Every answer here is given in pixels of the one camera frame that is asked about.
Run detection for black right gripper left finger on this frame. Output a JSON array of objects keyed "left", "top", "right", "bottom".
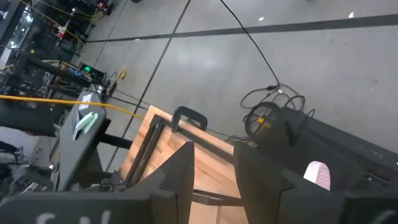
[{"left": 0, "top": 140, "right": 196, "bottom": 224}]

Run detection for white calculator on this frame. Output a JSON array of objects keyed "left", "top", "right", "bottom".
[{"left": 77, "top": 92, "right": 93, "bottom": 112}]

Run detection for black aluminium table frame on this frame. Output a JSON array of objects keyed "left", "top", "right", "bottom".
[{"left": 123, "top": 113, "right": 245, "bottom": 207}]

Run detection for black box green light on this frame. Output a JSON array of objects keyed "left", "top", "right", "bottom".
[{"left": 79, "top": 63, "right": 106, "bottom": 82}]

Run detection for black box red lights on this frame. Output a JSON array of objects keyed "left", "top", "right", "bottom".
[{"left": 95, "top": 0, "right": 113, "bottom": 16}]

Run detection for mint green stapler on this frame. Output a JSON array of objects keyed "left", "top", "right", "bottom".
[{"left": 73, "top": 111, "right": 100, "bottom": 135}]

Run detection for black computer tower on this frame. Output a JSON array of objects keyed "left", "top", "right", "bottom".
[{"left": 273, "top": 105, "right": 398, "bottom": 200}]

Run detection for dark grey desk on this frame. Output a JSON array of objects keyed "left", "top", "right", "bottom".
[{"left": 57, "top": 90, "right": 134, "bottom": 192}]

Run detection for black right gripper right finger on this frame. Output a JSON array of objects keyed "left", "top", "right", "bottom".
[{"left": 233, "top": 141, "right": 398, "bottom": 224}]

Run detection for pink slide sandal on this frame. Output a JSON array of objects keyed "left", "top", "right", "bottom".
[{"left": 303, "top": 161, "right": 331, "bottom": 191}]

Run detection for yellow cable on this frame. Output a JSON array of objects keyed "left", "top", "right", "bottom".
[{"left": 0, "top": 94, "right": 144, "bottom": 121}]

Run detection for black floor cable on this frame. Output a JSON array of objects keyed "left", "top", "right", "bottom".
[{"left": 219, "top": 0, "right": 317, "bottom": 128}]

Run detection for black table clamp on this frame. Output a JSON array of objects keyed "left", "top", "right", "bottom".
[{"left": 171, "top": 105, "right": 209, "bottom": 133}]

